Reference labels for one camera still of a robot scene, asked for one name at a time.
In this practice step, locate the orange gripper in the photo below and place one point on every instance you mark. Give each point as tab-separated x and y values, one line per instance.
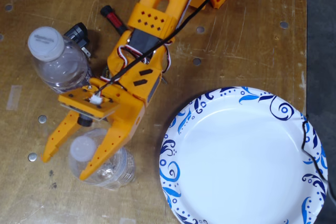
130	115

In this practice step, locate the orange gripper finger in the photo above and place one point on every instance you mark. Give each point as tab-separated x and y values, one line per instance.
61	134

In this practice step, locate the small clear water bottle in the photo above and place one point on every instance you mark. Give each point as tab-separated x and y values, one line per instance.
123	166

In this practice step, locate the vitaminwater bottle with dark label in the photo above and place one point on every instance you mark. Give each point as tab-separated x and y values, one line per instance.
60	64

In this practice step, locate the white blue floral paper plate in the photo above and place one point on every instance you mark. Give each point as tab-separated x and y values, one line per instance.
236	161

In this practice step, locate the clear tape piece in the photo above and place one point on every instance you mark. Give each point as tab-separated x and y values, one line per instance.
13	97
127	221

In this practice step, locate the black power plug adapter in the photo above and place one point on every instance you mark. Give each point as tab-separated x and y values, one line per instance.
78	31

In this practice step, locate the red black screwdriver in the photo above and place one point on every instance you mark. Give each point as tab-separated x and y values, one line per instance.
111	16

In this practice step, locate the wrist camera on orange mount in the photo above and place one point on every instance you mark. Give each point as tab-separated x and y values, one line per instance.
86	102

